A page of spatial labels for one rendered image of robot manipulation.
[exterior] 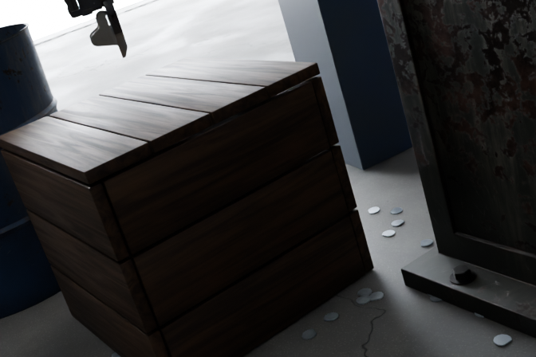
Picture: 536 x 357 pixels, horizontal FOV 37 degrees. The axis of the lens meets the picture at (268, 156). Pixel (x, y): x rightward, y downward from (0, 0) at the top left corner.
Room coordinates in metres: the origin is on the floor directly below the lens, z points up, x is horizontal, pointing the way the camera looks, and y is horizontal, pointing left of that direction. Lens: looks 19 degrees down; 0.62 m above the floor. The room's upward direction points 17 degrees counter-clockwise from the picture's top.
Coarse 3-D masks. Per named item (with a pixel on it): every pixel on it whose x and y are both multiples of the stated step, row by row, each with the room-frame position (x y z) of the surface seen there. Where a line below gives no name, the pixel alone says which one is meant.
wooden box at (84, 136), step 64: (192, 64) 1.37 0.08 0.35; (256, 64) 1.22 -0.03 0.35; (64, 128) 1.18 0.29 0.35; (128, 128) 1.07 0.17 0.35; (192, 128) 1.00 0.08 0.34; (256, 128) 1.05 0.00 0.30; (320, 128) 1.10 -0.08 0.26; (64, 192) 1.03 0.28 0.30; (128, 192) 0.95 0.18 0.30; (192, 192) 0.99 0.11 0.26; (256, 192) 1.03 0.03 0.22; (320, 192) 1.08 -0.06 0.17; (64, 256) 1.16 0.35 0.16; (128, 256) 1.32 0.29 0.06; (192, 256) 0.97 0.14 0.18; (256, 256) 1.02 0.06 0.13; (320, 256) 1.07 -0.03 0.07; (128, 320) 0.99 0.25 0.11; (192, 320) 0.96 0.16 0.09; (256, 320) 1.00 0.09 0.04
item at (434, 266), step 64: (384, 0) 1.03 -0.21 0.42; (448, 0) 0.94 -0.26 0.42; (512, 0) 0.85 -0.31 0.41; (448, 64) 0.96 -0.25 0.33; (512, 64) 0.87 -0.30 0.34; (448, 128) 0.98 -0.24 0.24; (512, 128) 0.89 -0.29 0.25; (448, 192) 1.01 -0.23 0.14; (512, 192) 0.90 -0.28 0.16; (448, 256) 1.03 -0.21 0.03; (512, 256) 0.92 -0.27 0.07; (512, 320) 0.85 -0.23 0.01
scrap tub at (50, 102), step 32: (0, 32) 1.71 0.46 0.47; (0, 64) 1.43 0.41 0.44; (32, 64) 1.51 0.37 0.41; (0, 96) 1.41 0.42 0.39; (32, 96) 1.47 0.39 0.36; (0, 128) 1.39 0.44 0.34; (0, 160) 1.38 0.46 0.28; (0, 192) 1.37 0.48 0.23; (0, 224) 1.36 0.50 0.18; (32, 224) 1.39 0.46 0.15; (0, 256) 1.36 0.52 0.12; (32, 256) 1.38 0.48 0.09; (0, 288) 1.35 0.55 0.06; (32, 288) 1.37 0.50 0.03
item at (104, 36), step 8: (104, 16) 1.44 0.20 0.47; (104, 24) 1.44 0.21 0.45; (96, 32) 1.44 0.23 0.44; (104, 32) 1.44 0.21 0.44; (112, 32) 1.44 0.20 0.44; (96, 40) 1.43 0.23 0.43; (104, 40) 1.44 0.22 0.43; (112, 40) 1.44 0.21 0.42; (120, 40) 1.44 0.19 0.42; (120, 48) 1.44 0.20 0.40
